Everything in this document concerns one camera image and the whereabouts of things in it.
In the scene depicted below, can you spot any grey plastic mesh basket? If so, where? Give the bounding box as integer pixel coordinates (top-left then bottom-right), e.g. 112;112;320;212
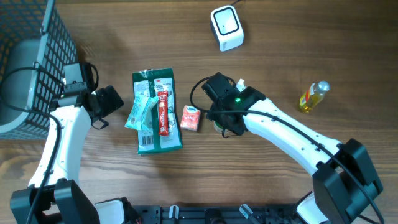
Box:
1;0;78;139

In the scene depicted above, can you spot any red Nescafe coffee stick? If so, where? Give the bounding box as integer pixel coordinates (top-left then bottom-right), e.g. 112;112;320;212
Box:
157;91;169;136

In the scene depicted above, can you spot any green 3M gloves package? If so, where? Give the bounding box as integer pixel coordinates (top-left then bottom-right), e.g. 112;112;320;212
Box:
132;68;182;155

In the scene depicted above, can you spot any white barcode scanner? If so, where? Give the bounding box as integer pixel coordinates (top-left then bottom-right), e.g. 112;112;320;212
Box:
210;5;244;52

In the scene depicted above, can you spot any yellow liquid bottle silver cap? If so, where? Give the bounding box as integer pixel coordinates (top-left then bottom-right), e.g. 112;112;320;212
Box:
299;81;330;113

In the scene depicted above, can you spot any green lid jar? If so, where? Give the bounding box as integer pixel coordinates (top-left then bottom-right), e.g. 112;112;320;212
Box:
213;121;230;134

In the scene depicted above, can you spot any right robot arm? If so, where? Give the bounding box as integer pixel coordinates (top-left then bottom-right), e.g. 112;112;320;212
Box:
197;73;384;223

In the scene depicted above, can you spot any red Kleenex tissue pack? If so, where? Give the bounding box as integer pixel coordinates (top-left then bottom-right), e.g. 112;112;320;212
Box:
180;105;201;131

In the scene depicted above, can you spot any black right camera cable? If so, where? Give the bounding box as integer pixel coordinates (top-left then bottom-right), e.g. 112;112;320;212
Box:
190;75;386;224

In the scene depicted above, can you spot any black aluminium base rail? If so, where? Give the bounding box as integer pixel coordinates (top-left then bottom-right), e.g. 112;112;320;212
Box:
75;203;353;224

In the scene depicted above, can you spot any light green snack pouch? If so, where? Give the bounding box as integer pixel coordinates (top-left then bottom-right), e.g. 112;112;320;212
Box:
124;93;159;131

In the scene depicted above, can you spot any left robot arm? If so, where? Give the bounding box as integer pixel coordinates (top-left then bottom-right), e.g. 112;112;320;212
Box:
10;62;139;223

